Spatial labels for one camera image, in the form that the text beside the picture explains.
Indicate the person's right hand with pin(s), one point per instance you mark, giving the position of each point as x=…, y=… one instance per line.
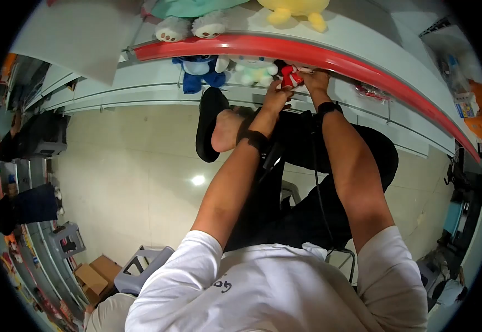
x=317, y=85

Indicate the person's left hand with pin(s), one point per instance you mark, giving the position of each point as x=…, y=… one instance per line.
x=275, y=103

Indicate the person's right fingers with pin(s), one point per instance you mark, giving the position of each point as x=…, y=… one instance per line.
x=307, y=74

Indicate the person's left fingers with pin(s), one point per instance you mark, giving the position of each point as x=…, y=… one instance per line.
x=275, y=88

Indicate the red and white plush toy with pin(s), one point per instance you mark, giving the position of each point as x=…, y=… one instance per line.
x=291, y=78

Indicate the pale green plush toy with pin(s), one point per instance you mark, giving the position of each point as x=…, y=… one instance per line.
x=257, y=71

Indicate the black wrist band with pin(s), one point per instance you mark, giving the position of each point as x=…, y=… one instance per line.
x=255, y=139
x=328, y=107

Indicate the white shop shelf red edge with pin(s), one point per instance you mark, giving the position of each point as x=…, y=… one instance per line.
x=348, y=37

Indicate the person's legs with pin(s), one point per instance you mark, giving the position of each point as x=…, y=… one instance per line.
x=303, y=141

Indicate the yellow plush toy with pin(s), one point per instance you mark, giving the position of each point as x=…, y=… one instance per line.
x=294, y=10

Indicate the red packet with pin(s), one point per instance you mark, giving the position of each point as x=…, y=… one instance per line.
x=371, y=92

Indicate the blue plush toy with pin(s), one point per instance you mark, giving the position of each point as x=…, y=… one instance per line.
x=199, y=72

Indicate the grey plastic stool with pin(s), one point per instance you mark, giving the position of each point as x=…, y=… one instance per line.
x=290, y=191
x=143, y=269
x=67, y=238

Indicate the teal plush toy white feet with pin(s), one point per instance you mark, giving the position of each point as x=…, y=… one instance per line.
x=191, y=20

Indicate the full shop shelf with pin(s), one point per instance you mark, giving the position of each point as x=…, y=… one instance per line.
x=463, y=87
x=37, y=269

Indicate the white board panel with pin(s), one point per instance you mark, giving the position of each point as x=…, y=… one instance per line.
x=79, y=37

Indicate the person's body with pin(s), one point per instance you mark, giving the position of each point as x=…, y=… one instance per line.
x=265, y=290

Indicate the brown cardboard box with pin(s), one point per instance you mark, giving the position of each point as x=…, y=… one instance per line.
x=95, y=278

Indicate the black metal chair frame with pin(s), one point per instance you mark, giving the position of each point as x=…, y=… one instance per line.
x=351, y=265

